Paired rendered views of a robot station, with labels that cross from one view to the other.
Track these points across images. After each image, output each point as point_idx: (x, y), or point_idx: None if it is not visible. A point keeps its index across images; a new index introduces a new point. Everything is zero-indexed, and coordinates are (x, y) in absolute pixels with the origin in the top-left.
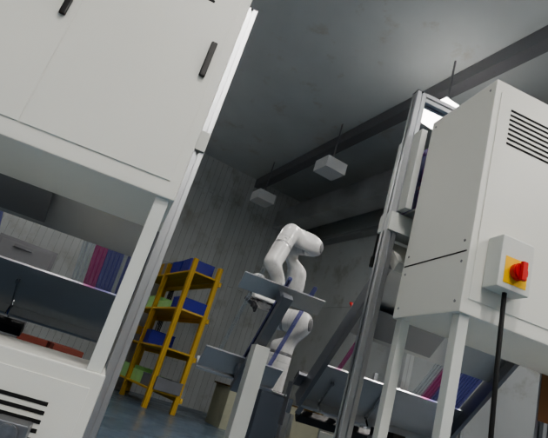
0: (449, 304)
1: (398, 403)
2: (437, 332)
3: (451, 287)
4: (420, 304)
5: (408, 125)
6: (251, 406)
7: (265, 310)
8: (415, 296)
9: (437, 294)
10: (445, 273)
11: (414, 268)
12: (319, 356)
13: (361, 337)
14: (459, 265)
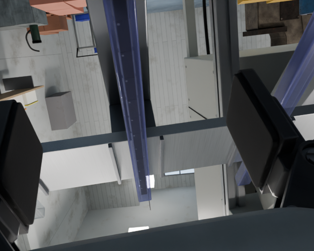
0: (187, 64)
1: None
2: (266, 52)
3: (188, 79)
4: (199, 70)
5: None
6: None
7: (218, 218)
8: (204, 80)
9: (193, 76)
10: (193, 94)
11: (211, 117)
12: None
13: (211, 26)
14: (189, 96)
